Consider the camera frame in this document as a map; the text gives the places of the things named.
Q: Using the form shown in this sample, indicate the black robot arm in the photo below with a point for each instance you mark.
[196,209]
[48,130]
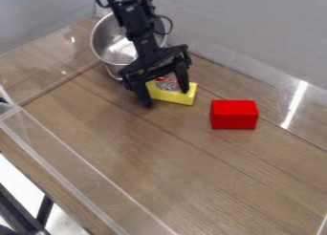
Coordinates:
[135,16]

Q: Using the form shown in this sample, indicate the red rectangular block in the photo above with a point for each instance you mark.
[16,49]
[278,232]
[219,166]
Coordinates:
[234,114]

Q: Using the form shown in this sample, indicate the black table leg frame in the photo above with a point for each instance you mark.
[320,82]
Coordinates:
[21,222]

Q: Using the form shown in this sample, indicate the silver steel pot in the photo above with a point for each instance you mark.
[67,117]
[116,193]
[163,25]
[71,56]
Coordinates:
[111,46]

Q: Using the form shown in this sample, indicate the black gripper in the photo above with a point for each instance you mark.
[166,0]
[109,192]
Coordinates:
[155,61]

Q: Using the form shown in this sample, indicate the yellow butter block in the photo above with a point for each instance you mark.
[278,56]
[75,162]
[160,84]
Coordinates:
[164,89]

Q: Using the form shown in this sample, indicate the clear acrylic front barrier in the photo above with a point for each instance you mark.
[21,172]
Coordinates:
[25,137]

